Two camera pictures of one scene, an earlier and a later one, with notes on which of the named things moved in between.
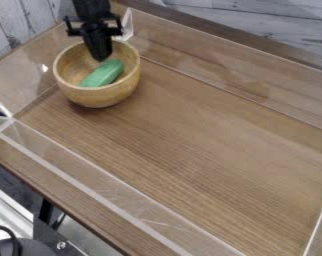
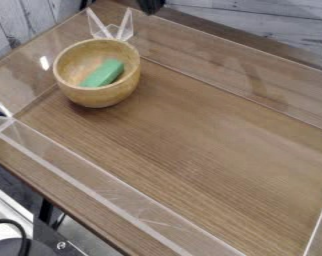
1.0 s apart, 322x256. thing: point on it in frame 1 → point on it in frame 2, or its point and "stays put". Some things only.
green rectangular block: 105,74 stays put
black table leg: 45,210 stays put
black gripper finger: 94,39 → 151,6
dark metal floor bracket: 50,237 stays put
